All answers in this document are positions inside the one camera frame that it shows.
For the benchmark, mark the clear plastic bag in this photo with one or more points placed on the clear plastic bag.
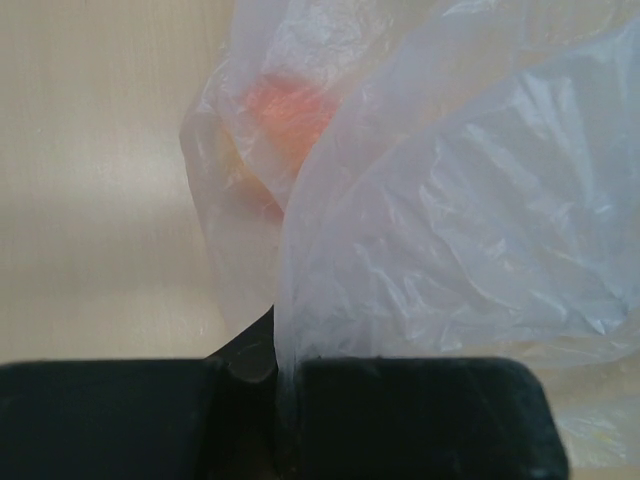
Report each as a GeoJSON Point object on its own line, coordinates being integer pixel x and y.
{"type": "Point", "coordinates": [476, 192]}

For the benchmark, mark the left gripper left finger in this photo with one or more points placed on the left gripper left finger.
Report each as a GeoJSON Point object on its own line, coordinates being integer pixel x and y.
{"type": "Point", "coordinates": [198, 418]}

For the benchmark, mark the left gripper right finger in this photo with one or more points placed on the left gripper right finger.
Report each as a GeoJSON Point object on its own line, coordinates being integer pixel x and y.
{"type": "Point", "coordinates": [461, 418]}

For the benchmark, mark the small peach fruit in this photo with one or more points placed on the small peach fruit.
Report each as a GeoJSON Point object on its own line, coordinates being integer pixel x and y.
{"type": "Point", "coordinates": [289, 114]}

